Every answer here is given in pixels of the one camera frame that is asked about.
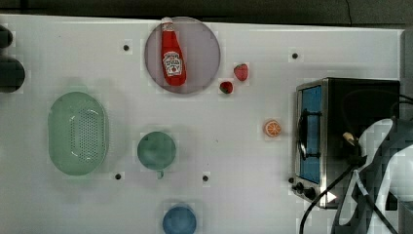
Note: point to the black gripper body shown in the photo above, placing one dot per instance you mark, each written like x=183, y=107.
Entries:
x=355, y=157

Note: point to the peeled yellow toy banana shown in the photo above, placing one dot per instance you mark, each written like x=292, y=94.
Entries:
x=348, y=137

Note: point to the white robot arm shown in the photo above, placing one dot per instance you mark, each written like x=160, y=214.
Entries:
x=386, y=148

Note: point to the black toaster oven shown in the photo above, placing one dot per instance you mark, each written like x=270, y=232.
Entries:
x=324, y=110

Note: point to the orange slice toy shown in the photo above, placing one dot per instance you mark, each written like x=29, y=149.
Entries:
x=272, y=128

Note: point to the light red toy strawberry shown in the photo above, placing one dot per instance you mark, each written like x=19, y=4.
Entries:
x=241, y=72

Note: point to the dark red toy strawberry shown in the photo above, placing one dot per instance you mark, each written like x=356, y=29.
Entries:
x=226, y=87

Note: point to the blue cup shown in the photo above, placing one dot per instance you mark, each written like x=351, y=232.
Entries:
x=179, y=220

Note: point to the grey round plate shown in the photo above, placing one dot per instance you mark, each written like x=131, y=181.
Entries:
x=201, y=53

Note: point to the green mug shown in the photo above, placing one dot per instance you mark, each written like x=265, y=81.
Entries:
x=156, y=151

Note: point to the red ketchup bottle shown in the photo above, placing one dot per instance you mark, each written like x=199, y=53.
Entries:
x=173, y=62

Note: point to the green perforated colander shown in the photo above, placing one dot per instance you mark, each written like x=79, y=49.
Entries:
x=78, y=134

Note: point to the black round pot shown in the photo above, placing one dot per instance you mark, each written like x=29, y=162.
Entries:
x=12, y=75

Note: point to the black cylinder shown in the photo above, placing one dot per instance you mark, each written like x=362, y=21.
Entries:
x=6, y=37

